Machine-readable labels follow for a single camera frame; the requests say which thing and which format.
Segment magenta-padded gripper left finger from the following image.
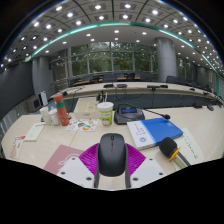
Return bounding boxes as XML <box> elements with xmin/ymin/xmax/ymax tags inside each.
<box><xmin>56</xmin><ymin>143</ymin><xmax>100</xmax><ymax>190</ymax></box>

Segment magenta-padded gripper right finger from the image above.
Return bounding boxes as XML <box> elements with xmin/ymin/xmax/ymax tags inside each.
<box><xmin>124</xmin><ymin>143</ymin><xmax>167</xmax><ymax>190</ymax></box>

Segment black computer mouse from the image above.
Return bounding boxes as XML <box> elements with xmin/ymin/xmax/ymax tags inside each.
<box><xmin>96</xmin><ymin>132</ymin><xmax>128</xmax><ymax>178</ymax></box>

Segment pink mouse pad with drawing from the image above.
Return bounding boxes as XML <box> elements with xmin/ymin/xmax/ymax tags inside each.
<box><xmin>43</xmin><ymin>144</ymin><xmax>85</xmax><ymax>176</ymax></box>

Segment blue and white book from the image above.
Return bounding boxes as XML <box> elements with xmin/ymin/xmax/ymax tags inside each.
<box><xmin>126</xmin><ymin>116</ymin><xmax>184</xmax><ymax>151</ymax></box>

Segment colourful printed flyer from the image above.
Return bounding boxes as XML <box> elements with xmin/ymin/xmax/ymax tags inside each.
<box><xmin>65</xmin><ymin>118</ymin><xmax>99</xmax><ymax>132</ymax></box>

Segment white booklet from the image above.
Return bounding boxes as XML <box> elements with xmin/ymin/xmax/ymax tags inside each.
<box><xmin>23</xmin><ymin>122</ymin><xmax>46</xmax><ymax>142</ymax></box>

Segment black conference microphone console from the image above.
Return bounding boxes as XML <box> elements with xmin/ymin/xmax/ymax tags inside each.
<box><xmin>113</xmin><ymin>103</ymin><xmax>171</xmax><ymax>126</ymax></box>

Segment red thermos with green band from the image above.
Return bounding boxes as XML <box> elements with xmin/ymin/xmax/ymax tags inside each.
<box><xmin>53</xmin><ymin>93</ymin><xmax>70</xmax><ymax>127</ymax></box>

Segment white green paper cup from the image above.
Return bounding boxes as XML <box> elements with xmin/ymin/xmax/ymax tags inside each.
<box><xmin>96</xmin><ymin>91</ymin><xmax>115</xmax><ymax>127</ymax></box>

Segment grey box monitor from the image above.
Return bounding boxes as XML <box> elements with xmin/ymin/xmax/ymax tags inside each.
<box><xmin>25</xmin><ymin>94</ymin><xmax>43</xmax><ymax>113</ymax></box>

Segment white upright panel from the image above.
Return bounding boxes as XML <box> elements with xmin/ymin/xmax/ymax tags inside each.
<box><xmin>37</xmin><ymin>90</ymin><xmax>49</xmax><ymax>107</ymax></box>

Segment black desk microphone units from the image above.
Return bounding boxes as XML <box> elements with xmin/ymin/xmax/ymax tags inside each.
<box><xmin>103</xmin><ymin>83</ymin><xmax>169</xmax><ymax>90</ymax></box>

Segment dark office chairs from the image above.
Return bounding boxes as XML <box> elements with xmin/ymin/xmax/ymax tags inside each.
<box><xmin>68</xmin><ymin>72</ymin><xmax>214</xmax><ymax>92</ymax></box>

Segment ceiling lights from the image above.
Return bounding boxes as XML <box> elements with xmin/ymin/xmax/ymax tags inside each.
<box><xmin>0</xmin><ymin>0</ymin><xmax>224</xmax><ymax>74</ymax></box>

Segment black microphone with orange ring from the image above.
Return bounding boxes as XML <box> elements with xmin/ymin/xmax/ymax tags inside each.
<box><xmin>158</xmin><ymin>136</ymin><xmax>192</xmax><ymax>169</ymax></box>

